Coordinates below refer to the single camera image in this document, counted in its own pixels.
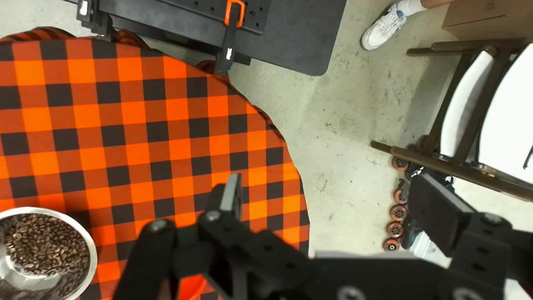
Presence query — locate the dark wooden chair frame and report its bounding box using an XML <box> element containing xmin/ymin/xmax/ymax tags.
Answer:
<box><xmin>371</xmin><ymin>38</ymin><xmax>533</xmax><ymax>200</ymax></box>

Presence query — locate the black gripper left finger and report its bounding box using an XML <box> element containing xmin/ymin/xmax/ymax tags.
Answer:
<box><xmin>113</xmin><ymin>218</ymin><xmax>176</xmax><ymax>300</ymax></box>

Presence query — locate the silver metal bowl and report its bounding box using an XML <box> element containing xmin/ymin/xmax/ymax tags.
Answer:
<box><xmin>0</xmin><ymin>207</ymin><xmax>96</xmax><ymax>300</ymax></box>

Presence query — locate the orange black checkered tablecloth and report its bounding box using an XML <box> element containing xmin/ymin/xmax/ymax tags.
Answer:
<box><xmin>0</xmin><ymin>28</ymin><xmax>310</xmax><ymax>300</ymax></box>

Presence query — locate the orange black clamp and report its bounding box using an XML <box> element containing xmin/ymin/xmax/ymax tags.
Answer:
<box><xmin>213</xmin><ymin>0</ymin><xmax>246</xmax><ymax>75</ymax></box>

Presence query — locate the white sneaker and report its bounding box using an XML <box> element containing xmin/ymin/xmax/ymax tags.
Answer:
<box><xmin>359</xmin><ymin>0</ymin><xmax>424</xmax><ymax>52</ymax></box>

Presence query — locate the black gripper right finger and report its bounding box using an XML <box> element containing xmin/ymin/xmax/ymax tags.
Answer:
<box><xmin>408</xmin><ymin>173</ymin><xmax>533</xmax><ymax>300</ymax></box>

